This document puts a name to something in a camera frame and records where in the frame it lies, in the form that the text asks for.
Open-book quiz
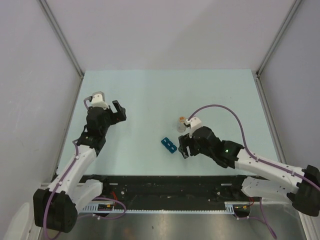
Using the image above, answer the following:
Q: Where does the white cable duct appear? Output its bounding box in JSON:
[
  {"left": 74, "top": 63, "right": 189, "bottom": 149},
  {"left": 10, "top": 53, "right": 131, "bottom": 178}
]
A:
[{"left": 80, "top": 203, "right": 250, "bottom": 215}]

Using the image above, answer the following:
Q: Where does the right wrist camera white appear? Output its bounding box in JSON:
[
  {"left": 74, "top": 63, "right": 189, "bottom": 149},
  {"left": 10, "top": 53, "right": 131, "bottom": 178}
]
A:
[{"left": 184, "top": 117, "right": 203, "bottom": 131}]

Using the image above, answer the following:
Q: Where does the left aluminium frame post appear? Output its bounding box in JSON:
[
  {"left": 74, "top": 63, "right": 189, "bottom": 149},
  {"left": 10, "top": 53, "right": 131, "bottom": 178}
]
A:
[{"left": 36, "top": 0, "right": 84, "bottom": 80}]

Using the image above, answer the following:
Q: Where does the clear pill bottle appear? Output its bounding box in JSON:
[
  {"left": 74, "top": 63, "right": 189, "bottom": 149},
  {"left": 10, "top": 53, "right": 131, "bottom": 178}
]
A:
[{"left": 176, "top": 116, "right": 187, "bottom": 133}]

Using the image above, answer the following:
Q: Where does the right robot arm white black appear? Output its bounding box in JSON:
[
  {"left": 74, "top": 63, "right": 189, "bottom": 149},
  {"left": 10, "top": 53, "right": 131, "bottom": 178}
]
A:
[{"left": 178, "top": 126, "right": 320, "bottom": 217}]

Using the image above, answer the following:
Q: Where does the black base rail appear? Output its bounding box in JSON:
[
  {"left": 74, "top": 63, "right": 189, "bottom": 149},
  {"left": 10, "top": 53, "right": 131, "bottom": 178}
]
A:
[{"left": 51, "top": 174, "right": 268, "bottom": 211}]

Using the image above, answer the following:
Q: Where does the aluminium frame post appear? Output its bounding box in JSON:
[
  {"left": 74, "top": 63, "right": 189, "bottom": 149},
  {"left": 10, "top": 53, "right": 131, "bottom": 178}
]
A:
[
  {"left": 36, "top": 0, "right": 84, "bottom": 80},
  {"left": 255, "top": 0, "right": 305, "bottom": 76}
]

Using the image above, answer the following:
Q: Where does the teal weekly pill organizer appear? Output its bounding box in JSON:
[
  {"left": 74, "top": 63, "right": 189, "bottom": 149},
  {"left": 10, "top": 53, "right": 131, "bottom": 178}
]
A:
[{"left": 161, "top": 137, "right": 178, "bottom": 154}]

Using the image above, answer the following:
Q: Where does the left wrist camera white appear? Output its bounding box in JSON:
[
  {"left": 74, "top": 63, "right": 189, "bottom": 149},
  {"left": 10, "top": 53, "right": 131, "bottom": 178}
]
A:
[{"left": 91, "top": 91, "right": 110, "bottom": 110}]

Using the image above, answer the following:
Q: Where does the right aluminium frame post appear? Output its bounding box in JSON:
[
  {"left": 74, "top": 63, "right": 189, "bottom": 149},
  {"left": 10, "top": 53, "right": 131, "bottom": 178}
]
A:
[{"left": 255, "top": 0, "right": 305, "bottom": 76}]

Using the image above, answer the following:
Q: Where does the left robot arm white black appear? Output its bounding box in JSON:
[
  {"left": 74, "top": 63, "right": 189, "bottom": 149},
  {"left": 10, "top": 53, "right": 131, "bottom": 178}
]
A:
[{"left": 33, "top": 99, "right": 127, "bottom": 233}]

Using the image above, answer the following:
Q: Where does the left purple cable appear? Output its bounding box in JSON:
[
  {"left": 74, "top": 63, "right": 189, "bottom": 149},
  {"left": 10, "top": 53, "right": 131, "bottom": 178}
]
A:
[{"left": 42, "top": 96, "right": 127, "bottom": 238}]

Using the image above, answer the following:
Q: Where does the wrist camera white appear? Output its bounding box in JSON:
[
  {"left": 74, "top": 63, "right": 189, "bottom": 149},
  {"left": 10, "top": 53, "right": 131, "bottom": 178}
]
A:
[
  {"left": 91, "top": 91, "right": 110, "bottom": 110},
  {"left": 184, "top": 117, "right": 203, "bottom": 131}
]

